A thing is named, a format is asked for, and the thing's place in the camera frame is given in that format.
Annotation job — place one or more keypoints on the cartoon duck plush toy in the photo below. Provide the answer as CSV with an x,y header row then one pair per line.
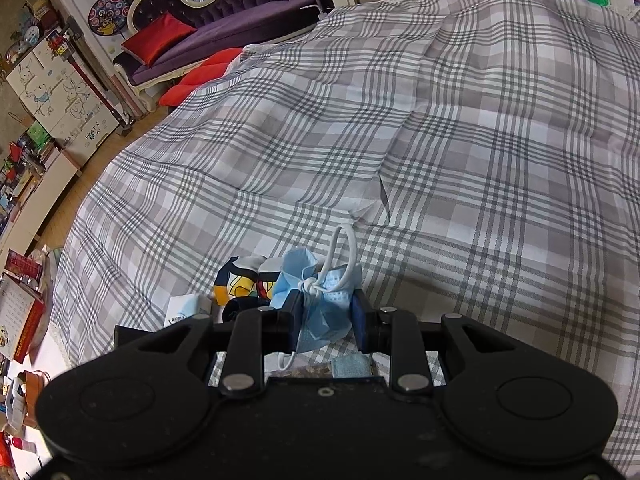
x,y
235,280

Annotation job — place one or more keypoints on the purple chaise sofa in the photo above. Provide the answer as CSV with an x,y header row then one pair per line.
x,y
225,25

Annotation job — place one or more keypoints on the blue face mask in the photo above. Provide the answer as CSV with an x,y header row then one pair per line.
x,y
325,310

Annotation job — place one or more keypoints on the colourful cartoon sock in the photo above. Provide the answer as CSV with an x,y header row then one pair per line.
x,y
267,285

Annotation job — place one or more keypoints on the white tissue packet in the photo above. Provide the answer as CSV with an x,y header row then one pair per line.
x,y
185,310

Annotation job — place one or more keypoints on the pile of colourful books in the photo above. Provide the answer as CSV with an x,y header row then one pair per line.
x,y
20,170

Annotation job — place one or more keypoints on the white cartoon cabinet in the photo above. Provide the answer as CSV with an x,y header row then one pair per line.
x,y
65,105

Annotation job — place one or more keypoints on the white low cabinet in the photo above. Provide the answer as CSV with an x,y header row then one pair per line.
x,y
35,195

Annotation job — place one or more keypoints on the grey plaid blanket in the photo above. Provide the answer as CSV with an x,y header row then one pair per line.
x,y
450,135

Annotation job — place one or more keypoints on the red square cushion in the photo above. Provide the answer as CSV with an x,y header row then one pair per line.
x,y
157,40

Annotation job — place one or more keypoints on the round cartoon dartboard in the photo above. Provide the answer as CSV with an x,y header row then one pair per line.
x,y
107,15

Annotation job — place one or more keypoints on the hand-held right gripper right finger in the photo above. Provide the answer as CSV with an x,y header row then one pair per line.
x,y
359,320

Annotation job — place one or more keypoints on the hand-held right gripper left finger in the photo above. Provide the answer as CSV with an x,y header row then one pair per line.
x,y
295,317

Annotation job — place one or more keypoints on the red desk calendar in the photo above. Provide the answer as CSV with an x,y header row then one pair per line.
x,y
20,320

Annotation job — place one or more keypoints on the red box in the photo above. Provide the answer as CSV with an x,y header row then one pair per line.
x,y
22,265

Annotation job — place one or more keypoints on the red stick vacuum cleaner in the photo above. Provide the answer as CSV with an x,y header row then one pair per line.
x,y
100,90

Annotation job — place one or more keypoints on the red folded cushions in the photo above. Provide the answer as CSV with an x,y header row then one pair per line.
x,y
200,77

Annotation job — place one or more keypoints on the light blue cloth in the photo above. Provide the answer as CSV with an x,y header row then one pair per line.
x,y
350,366

